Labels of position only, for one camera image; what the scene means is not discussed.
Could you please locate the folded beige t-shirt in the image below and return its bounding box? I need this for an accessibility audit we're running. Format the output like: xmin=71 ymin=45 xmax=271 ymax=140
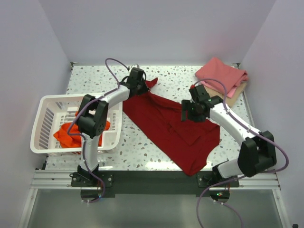
xmin=202 ymin=82 xmax=247 ymax=107

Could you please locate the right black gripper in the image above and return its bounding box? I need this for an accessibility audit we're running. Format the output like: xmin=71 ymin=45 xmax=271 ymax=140
xmin=180 ymin=100 xmax=205 ymax=124

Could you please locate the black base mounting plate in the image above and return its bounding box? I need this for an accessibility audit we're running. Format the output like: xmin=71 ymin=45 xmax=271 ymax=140
xmin=70 ymin=170 xmax=239 ymax=199

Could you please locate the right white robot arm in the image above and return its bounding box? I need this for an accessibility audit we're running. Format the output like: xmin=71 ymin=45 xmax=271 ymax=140
xmin=181 ymin=85 xmax=277 ymax=187

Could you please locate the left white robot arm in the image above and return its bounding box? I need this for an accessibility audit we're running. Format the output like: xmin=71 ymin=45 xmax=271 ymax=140
xmin=73 ymin=67 xmax=149 ymax=189

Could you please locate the dark red t-shirt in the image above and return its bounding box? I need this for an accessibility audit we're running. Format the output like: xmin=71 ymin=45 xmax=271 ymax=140
xmin=123 ymin=92 xmax=220 ymax=176

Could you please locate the aluminium extrusion rail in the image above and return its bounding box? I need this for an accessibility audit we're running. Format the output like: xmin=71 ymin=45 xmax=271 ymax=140
xmin=30 ymin=170 xmax=281 ymax=190

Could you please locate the folded pink t-shirt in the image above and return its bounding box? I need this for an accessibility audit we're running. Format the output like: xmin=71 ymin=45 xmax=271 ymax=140
xmin=195 ymin=57 xmax=249 ymax=98

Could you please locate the white plastic laundry basket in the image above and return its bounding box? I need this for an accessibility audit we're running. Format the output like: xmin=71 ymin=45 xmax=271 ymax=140
xmin=30 ymin=94 xmax=123 ymax=156

